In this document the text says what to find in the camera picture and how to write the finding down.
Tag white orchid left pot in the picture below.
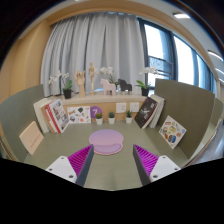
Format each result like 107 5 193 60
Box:
48 71 72 99

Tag white orchid right pot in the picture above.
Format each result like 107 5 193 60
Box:
136 66 158 96

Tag black book right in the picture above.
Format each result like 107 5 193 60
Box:
135 97 158 129

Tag white wall socket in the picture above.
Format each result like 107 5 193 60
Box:
116 103 126 113
130 102 139 112

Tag white books behind black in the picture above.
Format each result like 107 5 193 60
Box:
149 94 165 128

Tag black wooden horse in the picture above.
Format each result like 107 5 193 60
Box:
118 79 132 91

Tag purple round number sign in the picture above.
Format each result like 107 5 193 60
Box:
90 106 102 118

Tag small potted plant left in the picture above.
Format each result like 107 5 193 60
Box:
95 113 103 125

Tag colourful sticker book right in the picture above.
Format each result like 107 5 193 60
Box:
159 116 186 149

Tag white books stack left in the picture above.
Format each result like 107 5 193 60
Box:
33 98 50 133

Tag sticker card white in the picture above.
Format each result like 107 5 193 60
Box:
67 106 91 124

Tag small potted plant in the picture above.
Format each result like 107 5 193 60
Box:
95 113 103 125
108 112 115 124
126 110 133 124

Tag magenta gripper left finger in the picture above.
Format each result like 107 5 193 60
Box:
47 145 94 187

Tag white wall socket right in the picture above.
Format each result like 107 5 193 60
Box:
130 102 139 112

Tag small potted plant middle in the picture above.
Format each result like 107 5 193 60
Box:
108 112 115 124

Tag beige booklet left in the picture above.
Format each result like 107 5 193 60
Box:
19 121 44 155

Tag small potted plant right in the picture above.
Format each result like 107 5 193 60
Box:
126 110 133 124

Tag pink wooden horse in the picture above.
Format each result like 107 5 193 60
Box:
100 79 116 96

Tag wooden mannequin figure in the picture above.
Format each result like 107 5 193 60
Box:
88 63 97 91

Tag wooden shelf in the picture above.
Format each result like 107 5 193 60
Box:
60 91 145 121

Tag wooden hand model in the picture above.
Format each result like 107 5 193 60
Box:
74 71 85 98

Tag purple mouse pad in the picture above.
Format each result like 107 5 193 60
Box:
89 129 124 155

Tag grey curtain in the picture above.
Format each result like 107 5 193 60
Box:
41 12 144 96

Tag white orchid middle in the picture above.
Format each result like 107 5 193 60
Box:
100 67 119 87

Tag red white magazine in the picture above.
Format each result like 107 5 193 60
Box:
46 99 69 133

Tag white wall socket left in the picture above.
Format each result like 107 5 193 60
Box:
116 103 126 113

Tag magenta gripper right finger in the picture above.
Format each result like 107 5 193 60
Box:
133 145 180 186

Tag white orchid pot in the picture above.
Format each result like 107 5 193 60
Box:
136 66 158 96
48 71 72 99

